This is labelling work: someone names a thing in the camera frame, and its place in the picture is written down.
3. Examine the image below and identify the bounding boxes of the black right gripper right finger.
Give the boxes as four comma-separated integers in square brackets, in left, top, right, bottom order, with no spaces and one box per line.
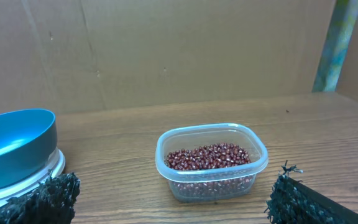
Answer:
[264,164,358,224]

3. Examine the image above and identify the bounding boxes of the red beans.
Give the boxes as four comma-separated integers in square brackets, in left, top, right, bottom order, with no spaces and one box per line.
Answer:
[165,142,255,200]

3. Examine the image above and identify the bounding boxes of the teal blue bowl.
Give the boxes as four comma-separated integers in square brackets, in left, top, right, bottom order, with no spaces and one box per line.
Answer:
[0,108,58,189]

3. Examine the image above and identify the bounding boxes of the clear plastic container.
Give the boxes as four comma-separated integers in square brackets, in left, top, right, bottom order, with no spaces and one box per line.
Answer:
[155,123,269,202]

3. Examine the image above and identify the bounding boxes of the white digital kitchen scale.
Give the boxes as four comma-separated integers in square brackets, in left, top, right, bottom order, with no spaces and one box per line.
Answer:
[0,147,66,207]

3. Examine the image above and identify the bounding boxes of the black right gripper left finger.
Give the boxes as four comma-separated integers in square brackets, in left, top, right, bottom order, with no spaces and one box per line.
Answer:
[0,172,80,224]

